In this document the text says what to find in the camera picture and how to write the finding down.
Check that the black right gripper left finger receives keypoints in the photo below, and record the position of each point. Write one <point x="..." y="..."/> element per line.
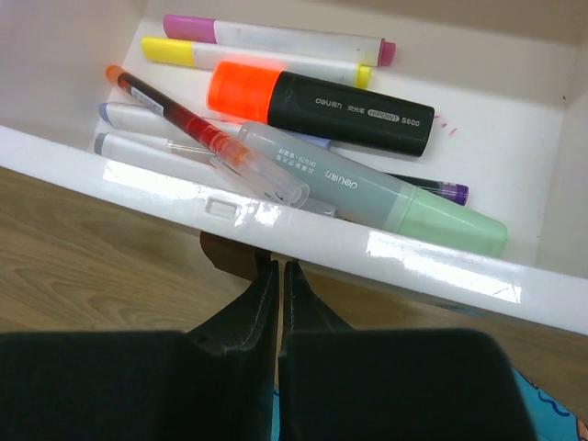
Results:
<point x="246" y="324"/>

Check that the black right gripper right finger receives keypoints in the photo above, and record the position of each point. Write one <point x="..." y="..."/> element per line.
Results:
<point x="303" y="310"/>

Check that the brown top drawer pull tab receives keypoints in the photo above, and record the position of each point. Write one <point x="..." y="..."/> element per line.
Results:
<point x="238" y="259"/>

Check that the green transparent highlighter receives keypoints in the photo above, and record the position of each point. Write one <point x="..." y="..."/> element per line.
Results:
<point x="369" y="197"/>

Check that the red transparent pen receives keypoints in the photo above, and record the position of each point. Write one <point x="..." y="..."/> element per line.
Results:
<point x="257" y="171"/>

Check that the purple dark marker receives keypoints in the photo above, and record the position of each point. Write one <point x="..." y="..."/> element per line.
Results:
<point x="456" y="193"/>

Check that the black orange highlighter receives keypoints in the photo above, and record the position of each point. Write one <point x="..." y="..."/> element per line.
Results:
<point x="320" y="108"/>

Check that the white marker grey cap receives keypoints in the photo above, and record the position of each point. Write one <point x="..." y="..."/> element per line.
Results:
<point x="190" y="164"/>

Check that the white marker lilac cap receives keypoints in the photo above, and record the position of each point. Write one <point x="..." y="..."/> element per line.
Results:
<point x="141" y="120"/>

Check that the white marker pink cap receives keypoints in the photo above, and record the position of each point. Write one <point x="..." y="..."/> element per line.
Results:
<point x="371" y="51"/>

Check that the white marker yellow cap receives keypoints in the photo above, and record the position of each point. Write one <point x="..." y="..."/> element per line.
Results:
<point x="206" y="56"/>

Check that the blue shark print cloth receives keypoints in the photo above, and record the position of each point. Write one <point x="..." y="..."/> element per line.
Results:
<point x="551" y="419"/>

